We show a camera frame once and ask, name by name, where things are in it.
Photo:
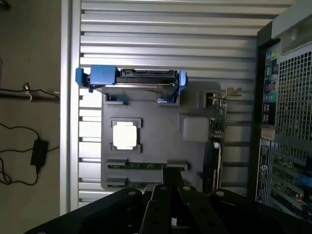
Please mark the graphics card with metal bracket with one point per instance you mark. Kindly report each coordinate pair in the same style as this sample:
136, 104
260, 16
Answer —
219, 122

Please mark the grey plastic parts rack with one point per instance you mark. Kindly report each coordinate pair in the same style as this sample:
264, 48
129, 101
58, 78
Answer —
158, 136

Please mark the black PC case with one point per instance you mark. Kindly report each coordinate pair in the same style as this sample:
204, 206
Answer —
292, 97

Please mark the silver CPU chip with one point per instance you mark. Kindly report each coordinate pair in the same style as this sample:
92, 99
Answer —
124, 135

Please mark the black power adapter brick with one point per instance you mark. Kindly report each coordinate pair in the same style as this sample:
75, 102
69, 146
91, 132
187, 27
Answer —
39, 153

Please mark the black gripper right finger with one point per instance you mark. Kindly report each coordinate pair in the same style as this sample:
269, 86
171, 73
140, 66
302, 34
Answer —
195, 209

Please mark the green RAM stick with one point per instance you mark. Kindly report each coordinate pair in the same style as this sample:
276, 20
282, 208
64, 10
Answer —
139, 166

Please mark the hard disk in blue carrier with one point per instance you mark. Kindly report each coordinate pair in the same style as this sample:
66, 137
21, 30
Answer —
102, 75

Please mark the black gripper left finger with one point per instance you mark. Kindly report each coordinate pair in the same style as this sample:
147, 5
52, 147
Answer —
156, 209

